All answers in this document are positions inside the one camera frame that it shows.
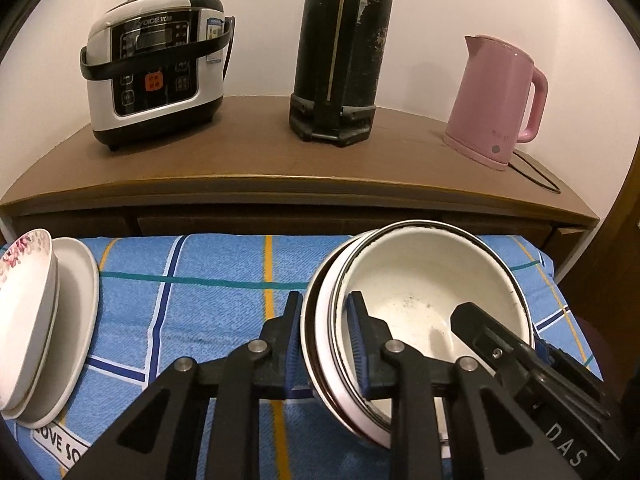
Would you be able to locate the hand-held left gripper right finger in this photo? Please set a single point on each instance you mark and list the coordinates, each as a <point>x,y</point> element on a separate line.
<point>357,330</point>

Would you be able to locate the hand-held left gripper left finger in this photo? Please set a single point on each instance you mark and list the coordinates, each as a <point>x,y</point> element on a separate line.
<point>295,320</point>

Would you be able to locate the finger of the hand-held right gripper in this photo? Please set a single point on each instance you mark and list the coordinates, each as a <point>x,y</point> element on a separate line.
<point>490,335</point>

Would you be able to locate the stainless steel bowl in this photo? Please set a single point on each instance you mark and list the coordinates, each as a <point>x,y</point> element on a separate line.
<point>316,370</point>

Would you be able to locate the white enamel bowl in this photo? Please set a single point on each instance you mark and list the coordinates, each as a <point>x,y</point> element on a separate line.
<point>425,280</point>

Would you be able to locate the red flower white plate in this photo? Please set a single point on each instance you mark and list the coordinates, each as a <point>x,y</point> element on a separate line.
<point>56,310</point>

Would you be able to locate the floral white bowl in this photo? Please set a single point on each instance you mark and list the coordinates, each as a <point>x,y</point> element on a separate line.
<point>25,310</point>

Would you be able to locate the blue checked cloth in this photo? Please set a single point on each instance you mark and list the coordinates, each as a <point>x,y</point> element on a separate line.
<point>200,305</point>

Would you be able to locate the wooden cabinet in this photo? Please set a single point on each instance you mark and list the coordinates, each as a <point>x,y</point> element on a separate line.
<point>250,155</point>

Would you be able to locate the brown wooden panel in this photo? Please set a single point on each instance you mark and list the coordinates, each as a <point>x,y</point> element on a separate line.
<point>620,220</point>

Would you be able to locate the plain white dish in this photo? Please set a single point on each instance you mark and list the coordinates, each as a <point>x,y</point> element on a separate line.
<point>75,320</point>

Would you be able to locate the pink electric kettle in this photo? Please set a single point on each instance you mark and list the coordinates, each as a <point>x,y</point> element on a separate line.
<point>490,105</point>

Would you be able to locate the black thermos flask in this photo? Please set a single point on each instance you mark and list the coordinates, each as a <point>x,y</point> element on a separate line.
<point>345,50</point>

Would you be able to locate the white and black rice cooker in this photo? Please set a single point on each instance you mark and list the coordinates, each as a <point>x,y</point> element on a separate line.
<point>150,70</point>

